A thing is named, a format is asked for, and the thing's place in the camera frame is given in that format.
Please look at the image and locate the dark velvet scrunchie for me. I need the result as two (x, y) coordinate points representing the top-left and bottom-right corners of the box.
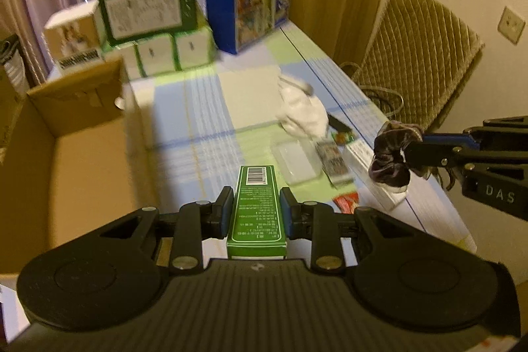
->
(369, 121), (423, 188)

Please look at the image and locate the red snack packet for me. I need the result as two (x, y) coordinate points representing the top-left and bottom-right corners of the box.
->
(333, 192), (360, 214)

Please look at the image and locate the small green box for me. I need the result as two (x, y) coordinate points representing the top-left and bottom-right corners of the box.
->
(226, 165), (286, 260)

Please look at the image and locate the small picture card box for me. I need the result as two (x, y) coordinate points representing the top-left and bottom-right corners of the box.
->
(315, 141), (353, 187)

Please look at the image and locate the white cloth sock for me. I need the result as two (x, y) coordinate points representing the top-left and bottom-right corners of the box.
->
(277, 73), (329, 139)

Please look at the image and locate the quilted chair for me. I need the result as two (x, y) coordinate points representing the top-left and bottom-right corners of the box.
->
(352, 0), (485, 131)

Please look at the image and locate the checked bed sheet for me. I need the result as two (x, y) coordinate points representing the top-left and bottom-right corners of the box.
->
(47, 20), (480, 268)

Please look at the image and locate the open cardboard box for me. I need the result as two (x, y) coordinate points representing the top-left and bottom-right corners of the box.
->
(1, 57), (159, 275)

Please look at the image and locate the green tissue pack stack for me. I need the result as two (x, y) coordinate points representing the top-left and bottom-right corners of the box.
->
(103, 8), (216, 80)

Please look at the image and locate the white photo box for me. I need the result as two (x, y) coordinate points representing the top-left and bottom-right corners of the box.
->
(43, 0), (107, 73)

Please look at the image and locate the large green carton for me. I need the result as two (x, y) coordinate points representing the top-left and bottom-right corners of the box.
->
(98, 0), (198, 47)

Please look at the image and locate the single wall socket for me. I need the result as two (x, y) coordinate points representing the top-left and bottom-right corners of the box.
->
(498, 6), (525, 45)

